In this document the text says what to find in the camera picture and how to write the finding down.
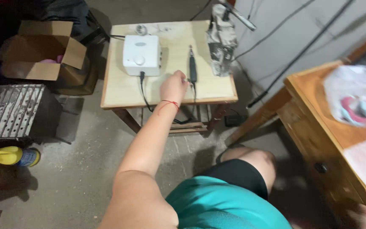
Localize yellow plastic bottle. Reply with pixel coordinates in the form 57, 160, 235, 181
0, 146, 41, 167

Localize clear plastic bag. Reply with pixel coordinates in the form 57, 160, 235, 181
323, 65, 366, 128

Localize wooden desk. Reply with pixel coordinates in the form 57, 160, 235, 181
225, 32, 366, 220

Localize pink item in box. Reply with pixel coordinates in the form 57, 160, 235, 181
38, 55, 64, 64

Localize metal grill rack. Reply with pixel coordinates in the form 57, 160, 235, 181
0, 84, 63, 140

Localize person's left hand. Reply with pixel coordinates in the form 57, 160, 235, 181
160, 70, 190, 106

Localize black power adapter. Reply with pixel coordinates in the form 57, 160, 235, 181
224, 114, 246, 128

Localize camouflage wrapped lamp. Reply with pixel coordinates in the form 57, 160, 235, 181
206, 3, 257, 77

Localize person's teal shirt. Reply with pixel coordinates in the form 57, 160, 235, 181
165, 176, 293, 229

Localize thick black wall cable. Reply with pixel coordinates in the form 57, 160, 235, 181
247, 0, 356, 109

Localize black handpiece cable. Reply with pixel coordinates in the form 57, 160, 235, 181
139, 71, 197, 124

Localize black bag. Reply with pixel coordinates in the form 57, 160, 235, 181
21, 0, 110, 45

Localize thin grey wall cable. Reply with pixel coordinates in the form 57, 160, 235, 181
232, 0, 317, 61

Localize open cardboard box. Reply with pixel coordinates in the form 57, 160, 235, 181
0, 21, 87, 81

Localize small wooden table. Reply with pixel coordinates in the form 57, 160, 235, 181
100, 20, 239, 134

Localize person's leg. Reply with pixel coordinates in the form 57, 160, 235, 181
216, 145, 277, 194

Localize white nail drill control box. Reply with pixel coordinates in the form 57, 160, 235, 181
122, 35, 161, 77

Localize red string bracelet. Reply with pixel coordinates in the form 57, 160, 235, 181
158, 100, 180, 115

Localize person's black shorts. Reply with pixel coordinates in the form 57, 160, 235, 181
199, 159, 269, 201

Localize black nail drill handpiece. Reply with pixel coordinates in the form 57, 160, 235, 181
188, 45, 198, 85

